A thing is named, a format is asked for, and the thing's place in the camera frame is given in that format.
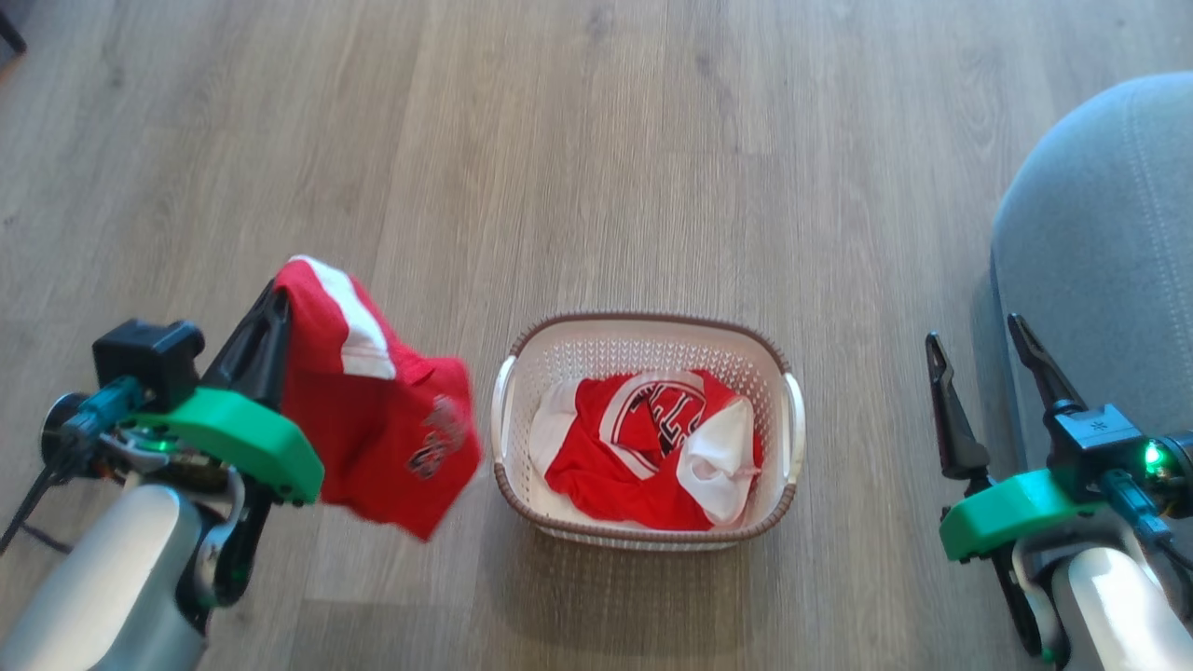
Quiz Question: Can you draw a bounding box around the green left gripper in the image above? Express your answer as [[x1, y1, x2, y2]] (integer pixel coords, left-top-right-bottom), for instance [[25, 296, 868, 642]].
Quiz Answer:
[[119, 280, 325, 507]]

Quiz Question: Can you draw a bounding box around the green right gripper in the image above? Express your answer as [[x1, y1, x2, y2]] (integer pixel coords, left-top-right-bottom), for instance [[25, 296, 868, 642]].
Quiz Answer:
[[926, 313, 1112, 563]]

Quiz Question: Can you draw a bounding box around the red shirt with white stripe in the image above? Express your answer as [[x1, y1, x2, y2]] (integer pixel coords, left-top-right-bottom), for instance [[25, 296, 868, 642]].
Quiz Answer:
[[270, 254, 483, 543]]

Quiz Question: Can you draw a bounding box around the red white lettered jersey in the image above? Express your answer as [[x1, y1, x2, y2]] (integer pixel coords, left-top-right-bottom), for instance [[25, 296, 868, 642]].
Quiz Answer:
[[528, 369, 765, 532]]

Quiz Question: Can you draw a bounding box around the cream laundry basket brown rim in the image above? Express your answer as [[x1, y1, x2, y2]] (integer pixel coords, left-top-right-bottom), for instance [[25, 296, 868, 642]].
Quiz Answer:
[[491, 311, 807, 553]]

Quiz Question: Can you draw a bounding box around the grey fabric sofa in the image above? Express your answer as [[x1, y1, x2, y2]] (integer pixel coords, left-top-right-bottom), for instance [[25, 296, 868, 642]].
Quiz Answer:
[[988, 73, 1193, 476]]

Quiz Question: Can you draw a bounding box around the teal plug black left cable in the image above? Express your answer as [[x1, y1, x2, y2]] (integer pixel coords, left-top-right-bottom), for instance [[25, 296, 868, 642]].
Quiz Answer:
[[0, 377, 146, 555]]

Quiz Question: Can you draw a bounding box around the teal plug black cable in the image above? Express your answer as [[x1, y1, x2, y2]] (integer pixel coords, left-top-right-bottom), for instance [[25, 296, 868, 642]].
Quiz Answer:
[[1100, 469, 1193, 581], [0, 377, 146, 555]]

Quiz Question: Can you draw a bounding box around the teal plug black right cable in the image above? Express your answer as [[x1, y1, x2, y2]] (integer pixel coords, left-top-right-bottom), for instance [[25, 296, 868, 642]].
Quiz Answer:
[[1100, 469, 1193, 581]]

